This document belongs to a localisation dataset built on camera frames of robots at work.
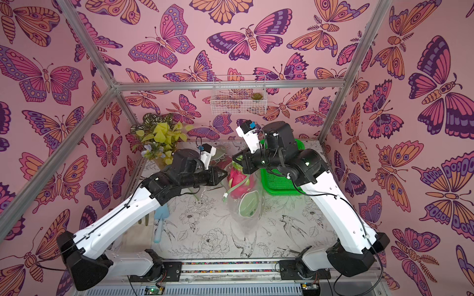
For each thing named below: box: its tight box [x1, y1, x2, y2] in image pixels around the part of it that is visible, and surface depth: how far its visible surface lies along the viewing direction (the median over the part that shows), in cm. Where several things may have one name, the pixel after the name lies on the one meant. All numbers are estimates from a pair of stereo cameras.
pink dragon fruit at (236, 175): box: [227, 161, 255, 200], surface depth 66 cm
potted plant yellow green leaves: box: [130, 112, 188, 168], surface depth 94 cm
